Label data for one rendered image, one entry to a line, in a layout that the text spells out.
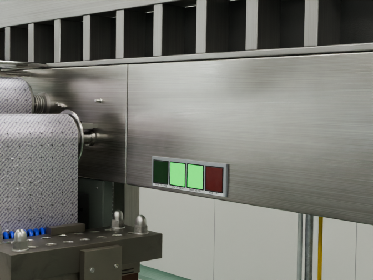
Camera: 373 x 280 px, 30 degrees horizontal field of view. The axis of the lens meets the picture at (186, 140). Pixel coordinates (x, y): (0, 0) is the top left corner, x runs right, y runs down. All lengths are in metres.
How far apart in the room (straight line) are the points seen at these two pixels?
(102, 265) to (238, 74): 0.52
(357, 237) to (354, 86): 2.93
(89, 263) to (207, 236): 3.47
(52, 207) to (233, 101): 0.56
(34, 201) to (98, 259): 0.25
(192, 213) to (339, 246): 1.30
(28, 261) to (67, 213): 0.30
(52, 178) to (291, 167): 0.65
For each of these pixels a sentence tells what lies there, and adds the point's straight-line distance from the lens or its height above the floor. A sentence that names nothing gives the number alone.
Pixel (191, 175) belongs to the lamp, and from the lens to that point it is 1.54.
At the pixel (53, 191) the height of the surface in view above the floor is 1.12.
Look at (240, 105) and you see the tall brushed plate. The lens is 1.43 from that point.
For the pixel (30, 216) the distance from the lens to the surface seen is 1.72.
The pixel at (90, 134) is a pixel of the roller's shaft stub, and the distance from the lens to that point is 1.84.
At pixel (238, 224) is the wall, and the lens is 4.76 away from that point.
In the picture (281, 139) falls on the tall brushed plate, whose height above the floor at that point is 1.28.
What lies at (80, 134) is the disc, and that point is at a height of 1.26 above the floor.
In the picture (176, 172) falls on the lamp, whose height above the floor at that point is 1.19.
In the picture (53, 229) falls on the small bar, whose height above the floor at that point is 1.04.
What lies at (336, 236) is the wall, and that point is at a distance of 4.24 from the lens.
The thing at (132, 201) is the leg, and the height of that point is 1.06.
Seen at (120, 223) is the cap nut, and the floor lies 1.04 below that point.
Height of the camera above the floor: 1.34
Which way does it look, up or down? 3 degrees down
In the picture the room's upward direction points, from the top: 1 degrees clockwise
